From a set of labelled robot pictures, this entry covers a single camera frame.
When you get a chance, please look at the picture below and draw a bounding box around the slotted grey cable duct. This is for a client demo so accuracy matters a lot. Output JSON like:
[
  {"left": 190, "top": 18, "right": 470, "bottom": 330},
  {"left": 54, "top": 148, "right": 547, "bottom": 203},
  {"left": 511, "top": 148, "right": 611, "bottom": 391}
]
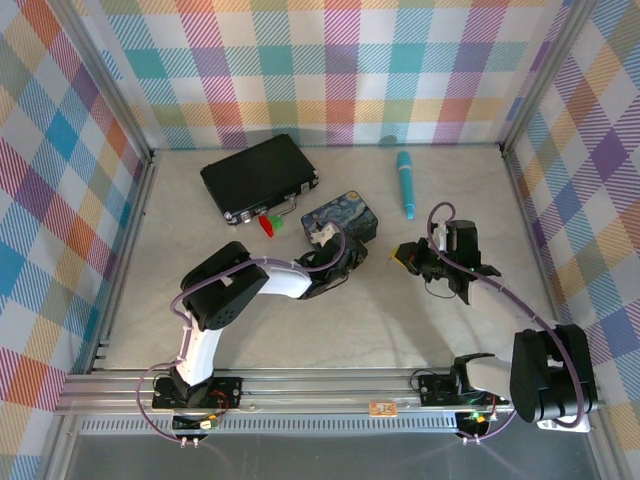
[{"left": 78, "top": 416, "right": 465, "bottom": 436}]

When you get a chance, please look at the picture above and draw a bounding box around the aluminium side rail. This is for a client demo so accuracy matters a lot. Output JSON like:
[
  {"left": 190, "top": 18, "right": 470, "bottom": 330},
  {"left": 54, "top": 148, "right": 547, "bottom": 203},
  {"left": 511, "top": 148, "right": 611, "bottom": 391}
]
[
  {"left": 88, "top": 149, "right": 162, "bottom": 374},
  {"left": 499, "top": 144, "right": 576, "bottom": 331}
]

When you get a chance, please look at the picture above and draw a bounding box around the aluminium frame post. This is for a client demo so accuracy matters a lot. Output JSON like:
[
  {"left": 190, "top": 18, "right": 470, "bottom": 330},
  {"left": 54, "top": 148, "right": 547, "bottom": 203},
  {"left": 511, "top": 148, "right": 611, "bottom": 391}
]
[
  {"left": 498, "top": 0, "right": 599, "bottom": 157},
  {"left": 47, "top": 0, "right": 155, "bottom": 162}
]

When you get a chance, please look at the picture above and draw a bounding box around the right aluminium frame post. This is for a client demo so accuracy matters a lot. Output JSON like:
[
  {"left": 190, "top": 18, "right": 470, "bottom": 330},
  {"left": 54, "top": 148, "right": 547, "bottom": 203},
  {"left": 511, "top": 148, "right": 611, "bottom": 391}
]
[{"left": 498, "top": 0, "right": 599, "bottom": 157}]

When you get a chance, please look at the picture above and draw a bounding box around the left aluminium frame post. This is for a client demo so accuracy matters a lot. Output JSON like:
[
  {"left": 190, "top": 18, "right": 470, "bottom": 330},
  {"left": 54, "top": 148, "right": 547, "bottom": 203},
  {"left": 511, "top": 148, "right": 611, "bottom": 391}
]
[{"left": 47, "top": 0, "right": 155, "bottom": 162}]

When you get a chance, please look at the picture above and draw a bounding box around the left black connector plate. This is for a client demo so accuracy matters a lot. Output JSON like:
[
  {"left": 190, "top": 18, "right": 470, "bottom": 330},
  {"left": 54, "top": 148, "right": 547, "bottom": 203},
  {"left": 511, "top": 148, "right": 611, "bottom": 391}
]
[{"left": 171, "top": 414, "right": 222, "bottom": 433}]

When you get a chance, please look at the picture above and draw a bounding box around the right aluminium side rail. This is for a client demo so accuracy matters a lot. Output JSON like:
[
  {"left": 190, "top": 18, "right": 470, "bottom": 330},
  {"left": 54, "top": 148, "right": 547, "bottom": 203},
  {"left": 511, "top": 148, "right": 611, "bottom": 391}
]
[{"left": 499, "top": 144, "right": 576, "bottom": 331}]

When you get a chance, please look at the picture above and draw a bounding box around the left aluminium side rail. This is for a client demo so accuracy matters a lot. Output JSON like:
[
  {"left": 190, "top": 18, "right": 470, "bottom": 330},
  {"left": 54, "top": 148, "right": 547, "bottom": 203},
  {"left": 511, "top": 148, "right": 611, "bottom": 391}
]
[{"left": 88, "top": 149, "right": 162, "bottom": 374}]

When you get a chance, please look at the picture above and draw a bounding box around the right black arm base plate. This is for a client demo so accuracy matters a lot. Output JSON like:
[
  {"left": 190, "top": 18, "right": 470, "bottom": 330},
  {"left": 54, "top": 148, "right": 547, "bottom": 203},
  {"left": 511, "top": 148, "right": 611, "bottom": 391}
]
[{"left": 416, "top": 372, "right": 512, "bottom": 408}]

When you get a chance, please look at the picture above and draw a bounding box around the right black connector plate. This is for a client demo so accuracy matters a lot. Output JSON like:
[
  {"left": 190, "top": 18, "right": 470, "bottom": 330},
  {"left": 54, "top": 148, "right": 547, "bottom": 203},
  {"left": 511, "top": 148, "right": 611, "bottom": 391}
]
[{"left": 456, "top": 410, "right": 494, "bottom": 436}]

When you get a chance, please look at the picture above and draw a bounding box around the white plastic bracket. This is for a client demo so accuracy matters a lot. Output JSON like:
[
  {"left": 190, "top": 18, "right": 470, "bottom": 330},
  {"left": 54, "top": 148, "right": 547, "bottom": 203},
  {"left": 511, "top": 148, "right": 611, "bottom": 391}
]
[{"left": 537, "top": 414, "right": 592, "bottom": 434}]

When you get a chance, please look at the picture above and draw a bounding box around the black connector plate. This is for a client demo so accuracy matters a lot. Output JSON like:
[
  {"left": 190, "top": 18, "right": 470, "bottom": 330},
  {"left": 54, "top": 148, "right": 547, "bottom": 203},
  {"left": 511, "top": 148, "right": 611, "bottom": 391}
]
[
  {"left": 456, "top": 410, "right": 494, "bottom": 436},
  {"left": 171, "top": 414, "right": 222, "bottom": 433}
]

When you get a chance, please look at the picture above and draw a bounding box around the starry night tin box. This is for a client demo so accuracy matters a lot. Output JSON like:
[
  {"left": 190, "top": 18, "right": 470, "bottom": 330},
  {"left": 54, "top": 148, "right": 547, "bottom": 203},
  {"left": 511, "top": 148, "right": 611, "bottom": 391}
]
[{"left": 300, "top": 189, "right": 380, "bottom": 244}]

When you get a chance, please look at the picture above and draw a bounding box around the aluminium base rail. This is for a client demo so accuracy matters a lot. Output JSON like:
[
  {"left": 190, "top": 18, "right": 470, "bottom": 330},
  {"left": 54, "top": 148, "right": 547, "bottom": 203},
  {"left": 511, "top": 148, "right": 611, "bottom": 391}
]
[{"left": 53, "top": 366, "right": 607, "bottom": 417}]

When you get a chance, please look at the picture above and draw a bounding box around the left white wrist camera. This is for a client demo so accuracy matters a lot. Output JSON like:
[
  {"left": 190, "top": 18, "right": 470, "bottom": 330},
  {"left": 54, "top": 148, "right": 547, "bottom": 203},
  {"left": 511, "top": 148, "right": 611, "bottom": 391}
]
[{"left": 308, "top": 221, "right": 338, "bottom": 247}]

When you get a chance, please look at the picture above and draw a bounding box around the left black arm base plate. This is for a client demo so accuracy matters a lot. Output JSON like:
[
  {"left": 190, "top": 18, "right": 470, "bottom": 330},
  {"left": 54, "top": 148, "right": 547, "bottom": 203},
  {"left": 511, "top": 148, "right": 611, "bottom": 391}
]
[{"left": 151, "top": 375, "right": 244, "bottom": 413}]

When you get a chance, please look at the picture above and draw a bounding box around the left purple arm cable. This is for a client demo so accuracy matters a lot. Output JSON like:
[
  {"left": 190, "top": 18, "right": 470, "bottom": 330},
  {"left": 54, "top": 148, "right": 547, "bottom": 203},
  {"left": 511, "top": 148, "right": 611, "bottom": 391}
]
[{"left": 137, "top": 220, "right": 348, "bottom": 444}]

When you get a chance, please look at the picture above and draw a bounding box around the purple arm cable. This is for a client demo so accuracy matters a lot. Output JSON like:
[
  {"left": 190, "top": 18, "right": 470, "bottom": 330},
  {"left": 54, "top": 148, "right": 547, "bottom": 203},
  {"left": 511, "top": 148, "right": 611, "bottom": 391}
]
[
  {"left": 137, "top": 220, "right": 348, "bottom": 444},
  {"left": 426, "top": 201, "right": 595, "bottom": 444}
]

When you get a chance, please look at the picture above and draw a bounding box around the black briefcase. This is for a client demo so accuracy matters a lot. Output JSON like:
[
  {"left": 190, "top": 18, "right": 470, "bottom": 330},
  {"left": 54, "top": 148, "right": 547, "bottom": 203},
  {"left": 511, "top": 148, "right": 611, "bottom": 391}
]
[{"left": 199, "top": 134, "right": 322, "bottom": 229}]

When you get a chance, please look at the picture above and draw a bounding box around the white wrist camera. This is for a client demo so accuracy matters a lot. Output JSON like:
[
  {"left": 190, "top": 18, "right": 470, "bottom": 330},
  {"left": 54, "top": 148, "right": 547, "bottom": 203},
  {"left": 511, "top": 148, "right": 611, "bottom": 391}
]
[
  {"left": 431, "top": 219, "right": 452, "bottom": 252},
  {"left": 308, "top": 221, "right": 338, "bottom": 247}
]

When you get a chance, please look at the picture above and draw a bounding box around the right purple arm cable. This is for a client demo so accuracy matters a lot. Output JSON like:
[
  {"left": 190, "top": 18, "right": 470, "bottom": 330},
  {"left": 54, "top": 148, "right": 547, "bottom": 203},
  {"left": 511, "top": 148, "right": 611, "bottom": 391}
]
[{"left": 426, "top": 201, "right": 595, "bottom": 444}]

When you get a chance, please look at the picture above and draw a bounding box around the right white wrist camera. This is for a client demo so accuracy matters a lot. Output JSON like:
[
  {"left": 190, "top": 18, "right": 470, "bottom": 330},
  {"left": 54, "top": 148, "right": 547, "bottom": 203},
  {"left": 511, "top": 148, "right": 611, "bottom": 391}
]
[{"left": 431, "top": 219, "right": 452, "bottom": 252}]

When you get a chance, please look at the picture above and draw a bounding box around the teal pen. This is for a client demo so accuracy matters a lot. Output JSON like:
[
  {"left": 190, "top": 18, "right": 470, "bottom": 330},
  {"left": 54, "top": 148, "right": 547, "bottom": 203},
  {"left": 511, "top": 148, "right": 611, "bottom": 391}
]
[{"left": 396, "top": 150, "right": 418, "bottom": 221}]

